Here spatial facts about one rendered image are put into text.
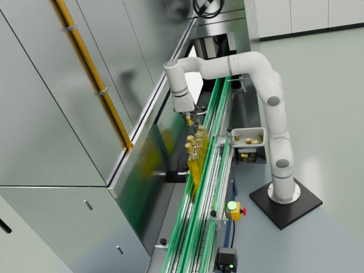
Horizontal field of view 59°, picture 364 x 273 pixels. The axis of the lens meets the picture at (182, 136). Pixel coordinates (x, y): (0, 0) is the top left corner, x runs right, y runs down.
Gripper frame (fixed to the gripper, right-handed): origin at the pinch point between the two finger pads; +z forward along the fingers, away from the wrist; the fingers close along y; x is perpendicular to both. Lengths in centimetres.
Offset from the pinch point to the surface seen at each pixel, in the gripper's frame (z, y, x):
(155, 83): -18.0, -14.9, 7.2
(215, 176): 37.4, 8.0, -7.8
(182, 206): 30.3, -3.2, -34.5
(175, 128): 11.6, -11.9, 5.7
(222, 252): 42, 18, -52
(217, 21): -8, 2, 102
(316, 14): 110, 87, 377
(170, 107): -0.9, -11.9, 8.6
